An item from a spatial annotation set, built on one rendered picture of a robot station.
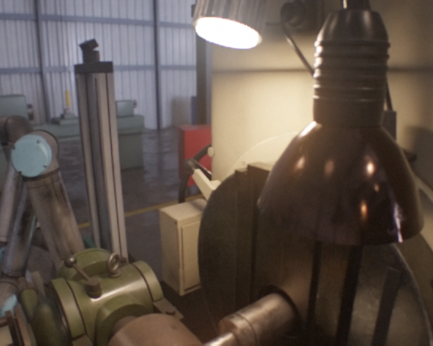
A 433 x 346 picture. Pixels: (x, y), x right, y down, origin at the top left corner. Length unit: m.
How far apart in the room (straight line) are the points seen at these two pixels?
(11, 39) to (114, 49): 2.70
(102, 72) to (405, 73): 1.08
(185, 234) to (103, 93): 0.68
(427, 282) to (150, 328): 0.45
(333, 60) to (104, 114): 1.19
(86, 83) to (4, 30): 8.38
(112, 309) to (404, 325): 0.54
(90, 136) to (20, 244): 0.59
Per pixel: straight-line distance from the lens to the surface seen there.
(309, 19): 0.65
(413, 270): 0.53
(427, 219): 0.57
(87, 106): 1.67
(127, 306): 0.79
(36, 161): 1.11
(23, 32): 10.04
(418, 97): 0.58
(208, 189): 0.89
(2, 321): 0.83
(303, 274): 0.61
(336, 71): 0.29
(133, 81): 10.82
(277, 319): 0.65
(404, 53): 0.59
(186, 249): 0.99
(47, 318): 0.82
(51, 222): 1.17
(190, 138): 4.91
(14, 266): 1.45
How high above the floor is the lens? 1.73
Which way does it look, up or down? 16 degrees down
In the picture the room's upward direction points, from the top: straight up
